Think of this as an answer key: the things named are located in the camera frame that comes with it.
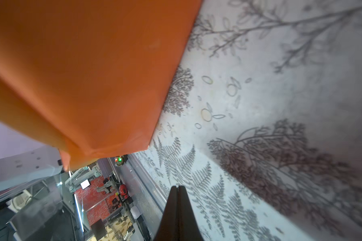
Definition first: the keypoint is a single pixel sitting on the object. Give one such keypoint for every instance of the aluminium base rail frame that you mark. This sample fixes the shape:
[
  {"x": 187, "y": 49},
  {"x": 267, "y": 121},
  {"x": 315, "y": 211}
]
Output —
[{"x": 146, "y": 202}]

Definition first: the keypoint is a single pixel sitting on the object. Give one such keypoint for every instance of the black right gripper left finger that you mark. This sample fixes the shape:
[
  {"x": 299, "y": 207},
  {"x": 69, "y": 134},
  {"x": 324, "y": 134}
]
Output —
[{"x": 168, "y": 229}]

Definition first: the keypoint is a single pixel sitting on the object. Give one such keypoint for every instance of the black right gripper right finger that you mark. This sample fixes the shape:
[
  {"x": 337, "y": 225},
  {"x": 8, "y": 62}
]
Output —
[{"x": 187, "y": 226}]

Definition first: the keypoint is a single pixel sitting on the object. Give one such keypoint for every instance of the yellow orange wrapping paper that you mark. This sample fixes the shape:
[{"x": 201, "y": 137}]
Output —
[{"x": 90, "y": 78}]

